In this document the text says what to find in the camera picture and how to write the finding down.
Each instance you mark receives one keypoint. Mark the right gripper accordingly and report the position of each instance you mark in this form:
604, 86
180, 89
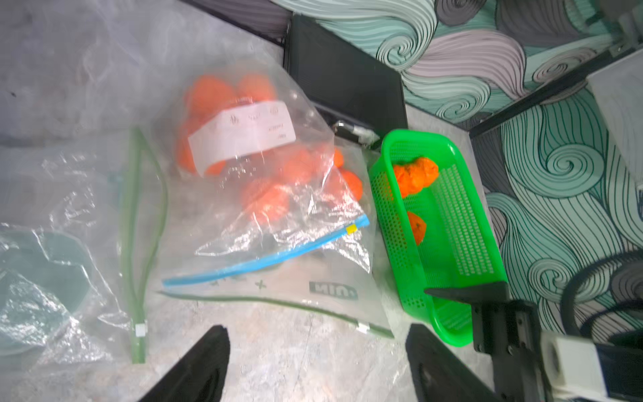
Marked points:
508, 331

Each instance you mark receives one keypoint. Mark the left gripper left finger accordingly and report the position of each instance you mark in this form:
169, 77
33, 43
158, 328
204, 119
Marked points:
200, 374

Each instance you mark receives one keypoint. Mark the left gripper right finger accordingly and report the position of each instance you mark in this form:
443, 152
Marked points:
437, 374

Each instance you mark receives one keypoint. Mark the green plastic basket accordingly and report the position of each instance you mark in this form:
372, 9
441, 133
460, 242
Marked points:
459, 249

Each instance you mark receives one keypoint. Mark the orange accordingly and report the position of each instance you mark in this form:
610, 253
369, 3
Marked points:
412, 178

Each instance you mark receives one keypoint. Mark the green printed zip-top bag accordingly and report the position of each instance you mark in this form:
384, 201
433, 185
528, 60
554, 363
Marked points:
81, 224

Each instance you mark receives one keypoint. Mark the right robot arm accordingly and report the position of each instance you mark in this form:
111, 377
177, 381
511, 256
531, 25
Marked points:
621, 357

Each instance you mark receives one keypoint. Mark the clear bag of oranges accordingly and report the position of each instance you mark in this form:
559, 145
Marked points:
252, 175

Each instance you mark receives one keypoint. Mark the black flat box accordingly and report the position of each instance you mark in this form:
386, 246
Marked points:
344, 83

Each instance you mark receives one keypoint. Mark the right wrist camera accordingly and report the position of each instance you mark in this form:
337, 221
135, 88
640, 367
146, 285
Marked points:
572, 368

